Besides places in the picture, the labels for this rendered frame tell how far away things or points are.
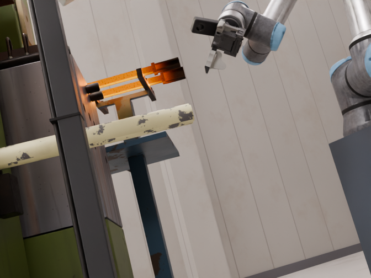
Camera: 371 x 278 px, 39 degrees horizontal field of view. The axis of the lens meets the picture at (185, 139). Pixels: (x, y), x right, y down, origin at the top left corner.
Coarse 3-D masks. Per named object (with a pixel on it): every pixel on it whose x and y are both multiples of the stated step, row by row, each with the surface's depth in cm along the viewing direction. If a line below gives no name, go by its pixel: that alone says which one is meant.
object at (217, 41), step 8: (232, 24) 164; (216, 32) 156; (224, 32) 156; (232, 32) 158; (240, 32) 161; (216, 40) 157; (224, 40) 156; (232, 40) 156; (240, 40) 155; (216, 48) 158; (224, 48) 158; (232, 48) 157
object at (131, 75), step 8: (152, 64) 195; (160, 64) 196; (168, 64) 196; (176, 64) 195; (128, 72) 196; (136, 72) 196; (144, 72) 195; (152, 72) 197; (160, 72) 197; (104, 80) 196; (112, 80) 196; (120, 80) 196; (128, 80) 198
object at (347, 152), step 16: (368, 128) 178; (336, 144) 190; (352, 144) 184; (368, 144) 179; (336, 160) 190; (352, 160) 184; (368, 160) 179; (352, 176) 185; (368, 176) 180; (352, 192) 186; (368, 192) 180; (352, 208) 186; (368, 208) 181; (368, 224) 181; (368, 240) 182; (368, 256) 182
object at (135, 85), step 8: (168, 72) 208; (176, 72) 208; (152, 80) 207; (160, 80) 207; (168, 80) 207; (176, 80) 208; (112, 88) 208; (120, 88) 208; (128, 88) 207; (136, 88) 209; (104, 96) 208
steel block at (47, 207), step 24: (0, 72) 139; (24, 72) 139; (0, 96) 137; (24, 96) 137; (24, 120) 136; (48, 120) 136; (24, 168) 133; (48, 168) 133; (96, 168) 133; (24, 192) 131; (48, 192) 131; (24, 216) 130; (48, 216) 130
